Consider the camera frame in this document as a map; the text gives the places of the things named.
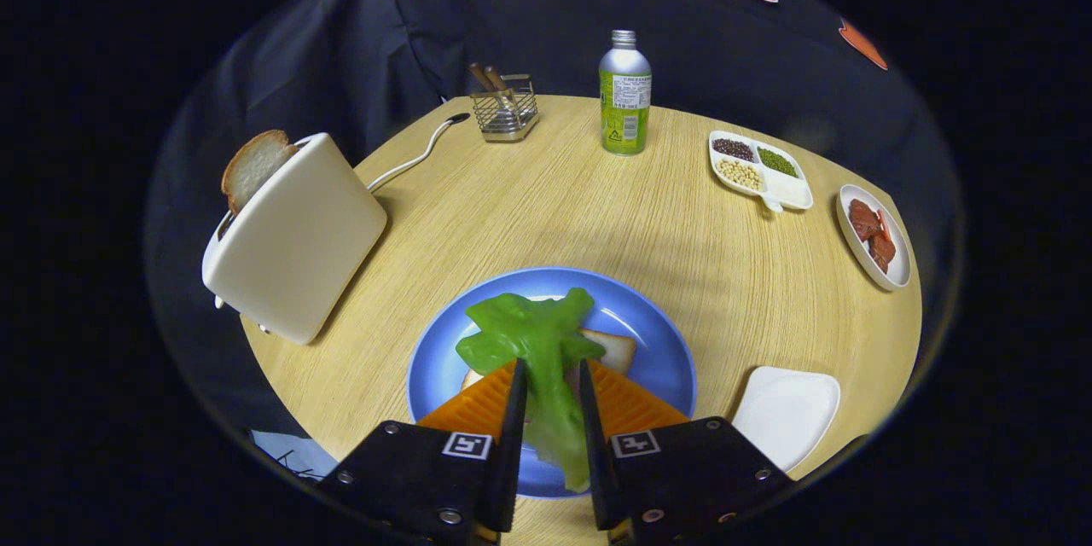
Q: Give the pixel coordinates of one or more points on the green lettuce leaf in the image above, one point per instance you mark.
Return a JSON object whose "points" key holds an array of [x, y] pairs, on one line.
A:
{"points": [[529, 333]]}

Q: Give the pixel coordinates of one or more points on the pink sausage slice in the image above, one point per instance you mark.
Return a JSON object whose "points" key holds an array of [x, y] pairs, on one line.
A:
{"points": [[885, 226]]}

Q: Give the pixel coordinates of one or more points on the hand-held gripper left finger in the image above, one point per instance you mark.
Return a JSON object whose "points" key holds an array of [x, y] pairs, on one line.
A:
{"points": [[510, 461]]}

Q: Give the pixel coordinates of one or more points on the white toaster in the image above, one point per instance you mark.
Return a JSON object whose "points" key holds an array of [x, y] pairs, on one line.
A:
{"points": [[299, 247]]}

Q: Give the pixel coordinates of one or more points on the white round plate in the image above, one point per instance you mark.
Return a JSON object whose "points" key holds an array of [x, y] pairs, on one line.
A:
{"points": [[856, 256]]}

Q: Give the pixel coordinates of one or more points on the blue round plate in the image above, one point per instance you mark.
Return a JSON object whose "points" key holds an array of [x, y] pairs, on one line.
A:
{"points": [[648, 341]]}

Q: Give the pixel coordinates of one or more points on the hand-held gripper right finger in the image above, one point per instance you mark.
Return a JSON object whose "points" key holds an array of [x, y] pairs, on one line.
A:
{"points": [[597, 469]]}

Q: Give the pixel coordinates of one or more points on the silver bottle with green label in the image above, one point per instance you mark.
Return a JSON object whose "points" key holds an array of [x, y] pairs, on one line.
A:
{"points": [[624, 68]]}

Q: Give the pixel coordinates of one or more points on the red-brown meat piece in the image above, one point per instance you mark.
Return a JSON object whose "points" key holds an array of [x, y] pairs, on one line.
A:
{"points": [[863, 220], [882, 252]]}

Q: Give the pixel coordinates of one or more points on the white divided dish with beans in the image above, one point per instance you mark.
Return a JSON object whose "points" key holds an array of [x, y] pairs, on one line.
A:
{"points": [[789, 192]]}

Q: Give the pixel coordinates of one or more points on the white rectangular plate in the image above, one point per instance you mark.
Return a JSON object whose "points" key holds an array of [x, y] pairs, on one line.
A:
{"points": [[785, 414]]}

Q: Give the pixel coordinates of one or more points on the white square bread slice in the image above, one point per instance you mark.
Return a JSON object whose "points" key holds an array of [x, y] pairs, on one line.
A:
{"points": [[614, 350]]}

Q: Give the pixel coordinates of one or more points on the pale blue sheet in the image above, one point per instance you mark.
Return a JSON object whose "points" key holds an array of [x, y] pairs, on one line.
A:
{"points": [[290, 448]]}

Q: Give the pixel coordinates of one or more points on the toasted bread slice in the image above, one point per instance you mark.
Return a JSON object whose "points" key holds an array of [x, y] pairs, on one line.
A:
{"points": [[252, 166]]}

